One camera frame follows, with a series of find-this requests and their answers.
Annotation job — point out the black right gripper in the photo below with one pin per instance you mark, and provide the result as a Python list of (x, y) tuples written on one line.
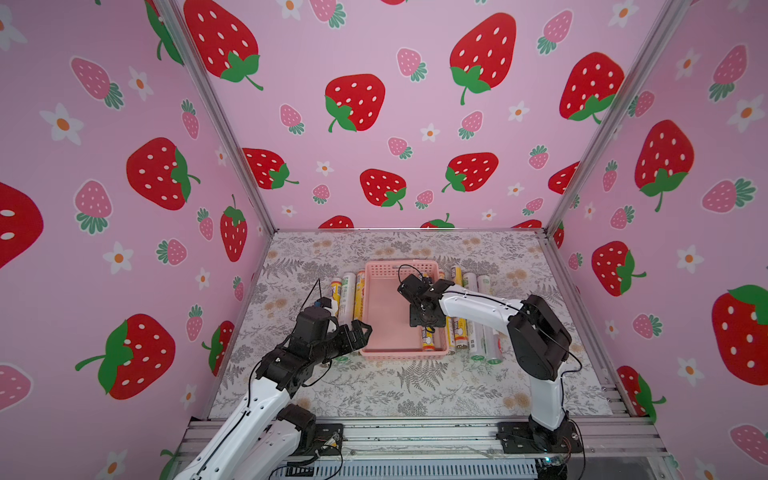
[(426, 309)]

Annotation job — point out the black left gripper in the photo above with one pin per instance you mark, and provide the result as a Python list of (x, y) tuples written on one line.
[(358, 339)]

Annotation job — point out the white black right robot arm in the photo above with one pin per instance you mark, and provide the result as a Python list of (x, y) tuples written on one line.
[(539, 340)]

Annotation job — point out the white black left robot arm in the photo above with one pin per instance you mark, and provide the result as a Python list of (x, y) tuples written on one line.
[(267, 427)]

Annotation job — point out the pink perforated plastic basket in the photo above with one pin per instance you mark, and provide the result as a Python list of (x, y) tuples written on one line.
[(387, 312)]

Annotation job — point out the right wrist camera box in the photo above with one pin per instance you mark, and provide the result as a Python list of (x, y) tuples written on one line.
[(414, 287)]

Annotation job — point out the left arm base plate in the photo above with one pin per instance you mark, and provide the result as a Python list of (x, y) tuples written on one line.
[(322, 438)]

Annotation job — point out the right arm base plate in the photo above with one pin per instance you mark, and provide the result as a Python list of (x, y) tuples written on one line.
[(528, 437)]

